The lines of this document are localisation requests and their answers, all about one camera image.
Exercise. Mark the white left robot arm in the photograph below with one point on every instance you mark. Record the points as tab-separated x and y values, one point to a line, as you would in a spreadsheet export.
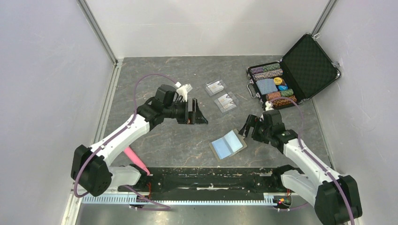
91	166

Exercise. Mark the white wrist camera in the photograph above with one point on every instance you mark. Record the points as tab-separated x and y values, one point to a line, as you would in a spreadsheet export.
183	90
268	106

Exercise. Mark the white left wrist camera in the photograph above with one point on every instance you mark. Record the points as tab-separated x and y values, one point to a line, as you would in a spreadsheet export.
183	90

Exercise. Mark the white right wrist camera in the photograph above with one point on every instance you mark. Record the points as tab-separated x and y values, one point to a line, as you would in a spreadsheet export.
268	106

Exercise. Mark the poker chips in case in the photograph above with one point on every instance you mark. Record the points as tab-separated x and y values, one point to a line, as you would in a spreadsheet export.
273	85

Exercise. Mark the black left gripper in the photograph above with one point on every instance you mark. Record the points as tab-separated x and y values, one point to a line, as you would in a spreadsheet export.
191	117

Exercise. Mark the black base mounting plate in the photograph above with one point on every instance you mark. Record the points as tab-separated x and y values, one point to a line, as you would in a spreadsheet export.
209	183

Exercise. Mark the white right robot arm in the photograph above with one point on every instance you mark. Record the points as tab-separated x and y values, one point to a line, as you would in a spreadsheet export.
334	197

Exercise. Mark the black poker chip case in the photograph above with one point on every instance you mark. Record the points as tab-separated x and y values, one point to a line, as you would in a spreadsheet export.
305	70

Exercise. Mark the clear acrylic card box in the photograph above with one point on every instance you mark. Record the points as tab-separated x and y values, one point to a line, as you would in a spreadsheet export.
226	102
214	87

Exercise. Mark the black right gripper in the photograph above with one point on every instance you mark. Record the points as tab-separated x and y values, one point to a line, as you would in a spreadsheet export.
256	137

